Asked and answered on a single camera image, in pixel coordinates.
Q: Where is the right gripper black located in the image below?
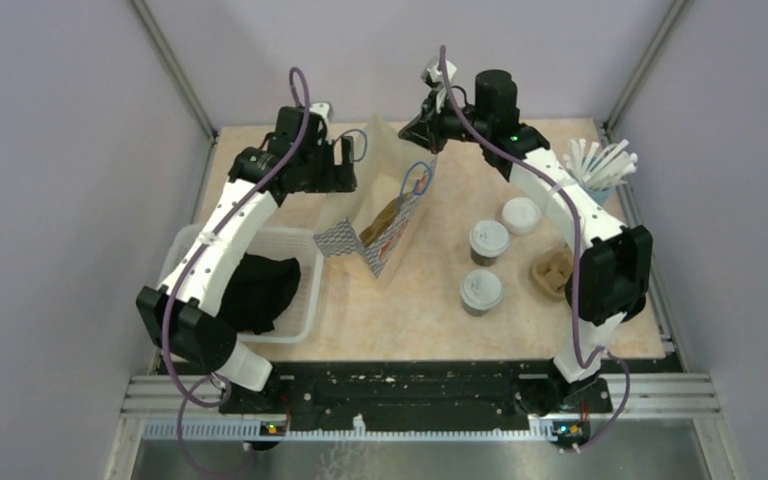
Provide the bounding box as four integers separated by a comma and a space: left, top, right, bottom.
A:
398, 89, 490, 157

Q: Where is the paper bag blue checkered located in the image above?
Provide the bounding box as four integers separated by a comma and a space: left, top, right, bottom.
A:
313, 114, 437, 288

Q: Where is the white cup lid stack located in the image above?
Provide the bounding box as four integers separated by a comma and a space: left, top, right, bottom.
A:
501, 197, 542, 236

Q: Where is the dark coffee cup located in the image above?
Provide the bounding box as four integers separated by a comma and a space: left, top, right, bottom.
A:
461, 296, 501, 317
470, 245, 507, 267

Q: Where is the brown pulp carrier top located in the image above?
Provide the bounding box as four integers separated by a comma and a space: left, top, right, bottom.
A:
359, 196, 403, 248

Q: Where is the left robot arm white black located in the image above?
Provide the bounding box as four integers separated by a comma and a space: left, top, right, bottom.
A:
136, 102, 357, 414

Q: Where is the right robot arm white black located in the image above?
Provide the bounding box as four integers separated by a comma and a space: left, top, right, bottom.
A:
399, 63, 653, 412

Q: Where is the black cloth in basket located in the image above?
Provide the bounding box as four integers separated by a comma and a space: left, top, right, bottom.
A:
217, 254, 301, 335

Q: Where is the white plastic basket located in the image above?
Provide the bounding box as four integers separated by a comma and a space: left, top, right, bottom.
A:
155, 223, 327, 344

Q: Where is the brown pulp cup carrier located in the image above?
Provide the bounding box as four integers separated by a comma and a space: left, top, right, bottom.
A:
529, 247, 573, 301

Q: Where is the blue straw holder cup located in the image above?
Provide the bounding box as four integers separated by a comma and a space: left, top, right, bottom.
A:
585, 187, 615, 206

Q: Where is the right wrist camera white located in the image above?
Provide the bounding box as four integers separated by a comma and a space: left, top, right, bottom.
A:
420, 56, 457, 89

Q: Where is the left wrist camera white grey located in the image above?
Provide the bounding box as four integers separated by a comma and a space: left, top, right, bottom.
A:
309, 102, 334, 123

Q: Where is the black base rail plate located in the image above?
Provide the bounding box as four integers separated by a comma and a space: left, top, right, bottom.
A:
219, 360, 613, 432

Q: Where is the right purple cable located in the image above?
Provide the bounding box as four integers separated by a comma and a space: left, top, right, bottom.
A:
438, 44, 632, 454

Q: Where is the white slotted cable duct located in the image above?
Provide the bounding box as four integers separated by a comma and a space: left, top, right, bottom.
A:
143, 415, 558, 442

